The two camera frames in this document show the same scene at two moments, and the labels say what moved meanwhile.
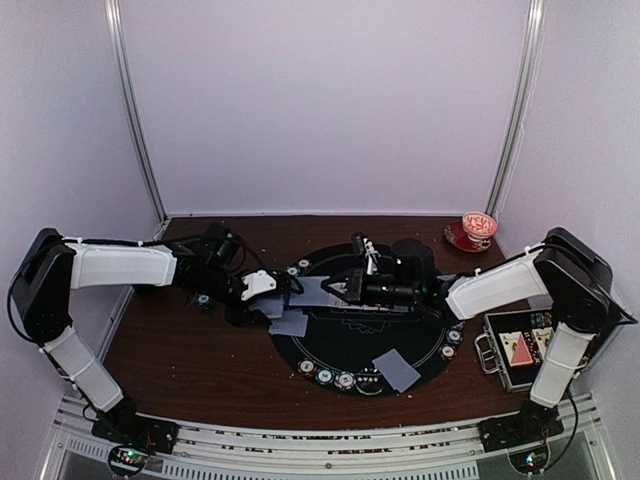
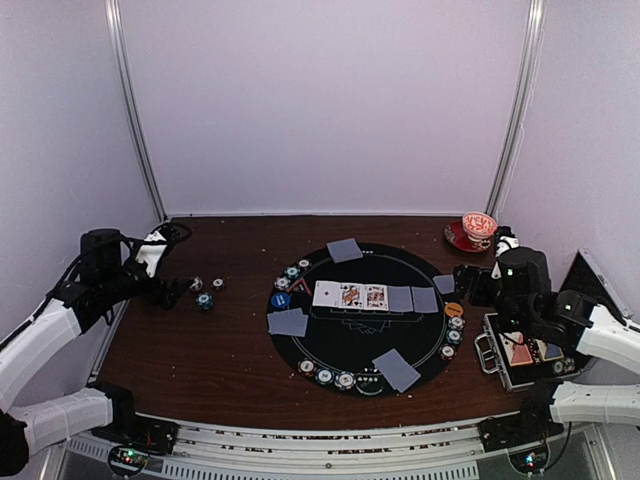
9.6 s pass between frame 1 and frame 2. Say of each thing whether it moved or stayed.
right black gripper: moved
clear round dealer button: stayed
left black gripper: moved
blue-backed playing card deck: moved
